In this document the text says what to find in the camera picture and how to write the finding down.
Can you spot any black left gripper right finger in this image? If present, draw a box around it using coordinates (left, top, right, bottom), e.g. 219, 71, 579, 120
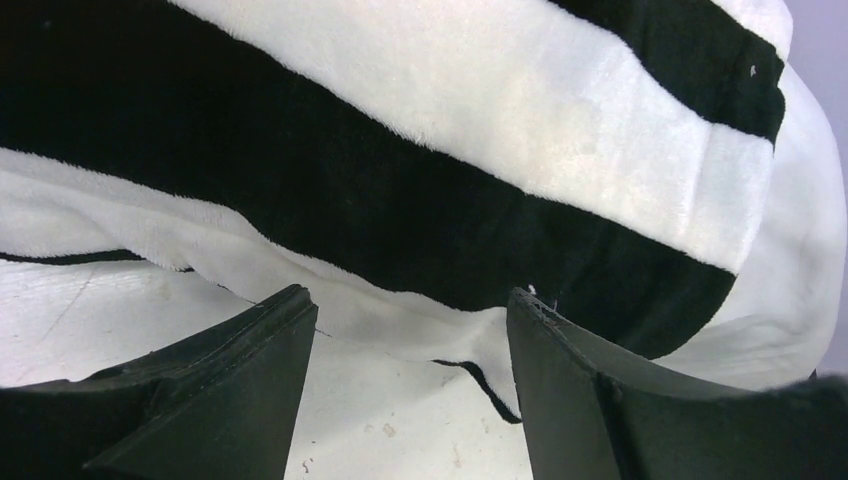
507, 289, 847, 480

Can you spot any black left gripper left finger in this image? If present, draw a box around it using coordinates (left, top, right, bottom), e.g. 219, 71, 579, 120
1, 285, 317, 479

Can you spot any white pillow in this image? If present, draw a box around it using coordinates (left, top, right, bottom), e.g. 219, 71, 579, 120
0, 145, 532, 480

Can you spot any black white striped pillowcase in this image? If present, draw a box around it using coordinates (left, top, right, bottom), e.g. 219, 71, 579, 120
1, 1, 847, 423

